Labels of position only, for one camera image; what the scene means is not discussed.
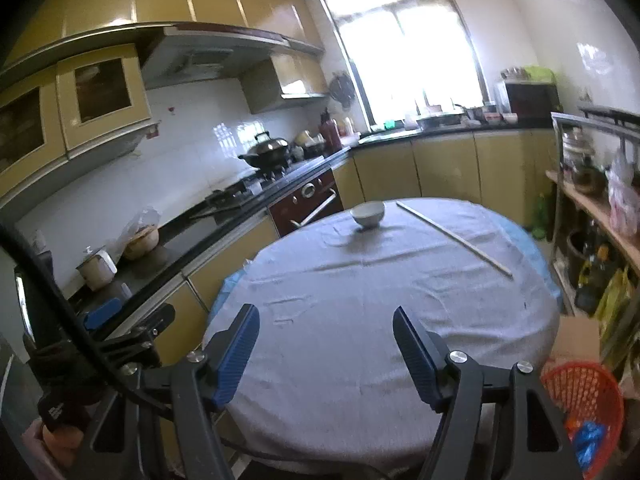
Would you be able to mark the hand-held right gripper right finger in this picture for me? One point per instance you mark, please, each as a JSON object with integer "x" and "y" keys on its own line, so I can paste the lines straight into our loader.
{"x": 417, "y": 360}

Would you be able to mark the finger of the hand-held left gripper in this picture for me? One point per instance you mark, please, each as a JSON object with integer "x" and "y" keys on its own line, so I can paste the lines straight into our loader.
{"x": 145, "y": 332}
{"x": 102, "y": 313}

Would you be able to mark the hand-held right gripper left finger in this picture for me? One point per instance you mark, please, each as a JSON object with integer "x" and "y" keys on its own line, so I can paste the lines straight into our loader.
{"x": 235, "y": 360}

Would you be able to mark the red plastic basket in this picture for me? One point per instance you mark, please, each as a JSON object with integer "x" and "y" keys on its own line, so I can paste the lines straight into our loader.
{"x": 585, "y": 390}

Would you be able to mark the blue plastic bag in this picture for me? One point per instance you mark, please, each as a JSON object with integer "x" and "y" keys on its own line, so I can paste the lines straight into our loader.
{"x": 590, "y": 442}

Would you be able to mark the person's left hand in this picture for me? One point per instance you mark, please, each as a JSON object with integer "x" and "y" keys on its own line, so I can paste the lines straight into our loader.
{"x": 62, "y": 447}

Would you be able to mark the white lidded mug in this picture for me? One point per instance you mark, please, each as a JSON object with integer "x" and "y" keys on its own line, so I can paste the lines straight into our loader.
{"x": 97, "y": 270}

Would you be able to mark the brown bowl in plastic bag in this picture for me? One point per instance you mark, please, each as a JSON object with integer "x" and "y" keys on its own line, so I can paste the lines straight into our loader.
{"x": 142, "y": 240}

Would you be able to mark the round table grey cloth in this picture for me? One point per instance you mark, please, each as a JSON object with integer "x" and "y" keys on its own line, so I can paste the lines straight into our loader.
{"x": 375, "y": 285}

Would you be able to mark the black kitchen countertop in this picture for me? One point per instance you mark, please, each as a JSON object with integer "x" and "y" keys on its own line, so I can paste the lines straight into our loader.
{"x": 190, "y": 240}

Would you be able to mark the long wooden stick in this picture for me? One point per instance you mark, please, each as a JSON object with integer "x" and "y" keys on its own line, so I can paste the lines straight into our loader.
{"x": 450, "y": 235}

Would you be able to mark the white bowl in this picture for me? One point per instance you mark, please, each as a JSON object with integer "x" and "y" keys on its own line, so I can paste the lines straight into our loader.
{"x": 367, "y": 214}

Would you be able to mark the light blue underlay cloth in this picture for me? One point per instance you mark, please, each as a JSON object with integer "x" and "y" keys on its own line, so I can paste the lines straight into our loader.
{"x": 537, "y": 260}

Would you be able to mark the cardboard box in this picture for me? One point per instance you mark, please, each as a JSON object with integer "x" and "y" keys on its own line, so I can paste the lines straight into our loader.
{"x": 575, "y": 340}

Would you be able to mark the black gas stove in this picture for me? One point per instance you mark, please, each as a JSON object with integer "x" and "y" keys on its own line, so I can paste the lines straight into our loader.
{"x": 240, "y": 190}

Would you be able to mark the dark red oven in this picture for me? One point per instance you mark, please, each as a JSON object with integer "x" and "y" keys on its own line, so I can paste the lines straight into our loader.
{"x": 305, "y": 200}

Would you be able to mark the green plastic bottle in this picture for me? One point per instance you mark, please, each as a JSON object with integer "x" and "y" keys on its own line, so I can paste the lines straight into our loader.
{"x": 541, "y": 217}

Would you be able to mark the cooking oil bottle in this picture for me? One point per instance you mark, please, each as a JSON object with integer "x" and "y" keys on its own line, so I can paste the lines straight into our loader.
{"x": 592, "y": 280}

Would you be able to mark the black bucket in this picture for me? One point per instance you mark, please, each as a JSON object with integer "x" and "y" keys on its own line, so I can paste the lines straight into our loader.
{"x": 580, "y": 255}

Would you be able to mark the yellow green bag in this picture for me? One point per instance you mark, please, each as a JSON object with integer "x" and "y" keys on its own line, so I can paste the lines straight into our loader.
{"x": 615, "y": 310}

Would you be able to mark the black wok with lid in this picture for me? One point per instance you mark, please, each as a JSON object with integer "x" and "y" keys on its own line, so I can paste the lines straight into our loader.
{"x": 267, "y": 152}

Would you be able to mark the wooden storage shelf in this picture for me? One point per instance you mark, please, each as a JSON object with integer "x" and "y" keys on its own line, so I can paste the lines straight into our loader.
{"x": 595, "y": 200}

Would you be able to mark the metal basin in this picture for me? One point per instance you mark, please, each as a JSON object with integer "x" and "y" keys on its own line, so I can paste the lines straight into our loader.
{"x": 440, "y": 119}

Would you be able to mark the dark red thermos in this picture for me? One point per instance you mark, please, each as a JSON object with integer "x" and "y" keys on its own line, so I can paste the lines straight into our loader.
{"x": 331, "y": 132}

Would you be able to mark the steel pot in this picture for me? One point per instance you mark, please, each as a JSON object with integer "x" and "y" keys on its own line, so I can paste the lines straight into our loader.
{"x": 587, "y": 180}

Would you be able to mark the pink plastic bags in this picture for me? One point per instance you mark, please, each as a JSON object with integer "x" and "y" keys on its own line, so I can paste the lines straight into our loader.
{"x": 625, "y": 200}

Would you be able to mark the glass lidded jar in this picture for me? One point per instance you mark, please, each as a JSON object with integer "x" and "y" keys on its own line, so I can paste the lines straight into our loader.
{"x": 573, "y": 147}

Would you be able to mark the grey range hood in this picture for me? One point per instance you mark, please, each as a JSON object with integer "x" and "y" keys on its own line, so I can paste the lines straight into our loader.
{"x": 210, "y": 55}

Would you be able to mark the dark hanging utensil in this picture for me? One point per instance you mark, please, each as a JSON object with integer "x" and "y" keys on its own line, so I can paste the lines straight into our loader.
{"x": 342, "y": 90}

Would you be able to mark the black microwave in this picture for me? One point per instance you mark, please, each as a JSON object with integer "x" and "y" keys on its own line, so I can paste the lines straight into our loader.
{"x": 532, "y": 102}

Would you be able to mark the green cloth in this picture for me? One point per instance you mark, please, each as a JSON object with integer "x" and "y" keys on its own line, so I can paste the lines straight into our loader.
{"x": 537, "y": 75}

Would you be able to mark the bright window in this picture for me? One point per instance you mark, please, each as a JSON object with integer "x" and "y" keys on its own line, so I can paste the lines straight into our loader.
{"x": 400, "y": 45}

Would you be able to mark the glass door wall cabinets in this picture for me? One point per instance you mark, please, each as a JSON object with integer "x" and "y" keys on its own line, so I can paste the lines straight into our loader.
{"x": 100, "y": 95}

